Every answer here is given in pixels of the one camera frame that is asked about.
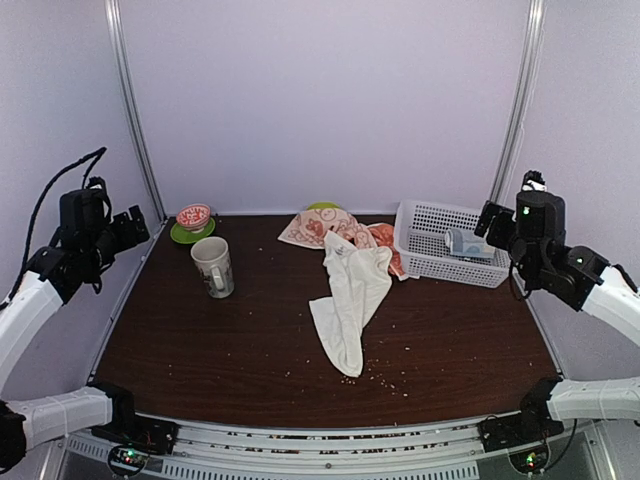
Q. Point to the orange patterned towel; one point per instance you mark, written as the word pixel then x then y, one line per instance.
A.
pixel 308 229

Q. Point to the left aluminium frame post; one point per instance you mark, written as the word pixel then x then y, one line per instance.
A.
pixel 132 114

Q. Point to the white plastic basket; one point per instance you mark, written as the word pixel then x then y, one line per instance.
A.
pixel 437 241

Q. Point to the white towel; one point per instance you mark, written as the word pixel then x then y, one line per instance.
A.
pixel 359 281

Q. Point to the red patterned bowl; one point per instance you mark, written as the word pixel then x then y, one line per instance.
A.
pixel 194 218

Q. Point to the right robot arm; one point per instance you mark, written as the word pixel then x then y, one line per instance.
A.
pixel 533 235

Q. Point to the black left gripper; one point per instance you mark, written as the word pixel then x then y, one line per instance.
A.
pixel 128 237

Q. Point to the right aluminium frame post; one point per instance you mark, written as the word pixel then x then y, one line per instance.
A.
pixel 524 91

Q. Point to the white ceramic mug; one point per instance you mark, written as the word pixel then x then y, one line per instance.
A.
pixel 211 257

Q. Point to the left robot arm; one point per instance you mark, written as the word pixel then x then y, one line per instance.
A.
pixel 84 246

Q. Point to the aluminium frame post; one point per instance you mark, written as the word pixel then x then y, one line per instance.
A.
pixel 132 114
pixel 524 91

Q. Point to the green saucer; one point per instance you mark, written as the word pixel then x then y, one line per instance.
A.
pixel 180 235

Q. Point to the rolled grey blue towel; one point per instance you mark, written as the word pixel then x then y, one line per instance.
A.
pixel 464 243

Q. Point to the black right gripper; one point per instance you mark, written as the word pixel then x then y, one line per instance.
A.
pixel 500 213

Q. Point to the green bowl behind towel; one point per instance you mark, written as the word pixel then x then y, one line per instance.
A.
pixel 323 205

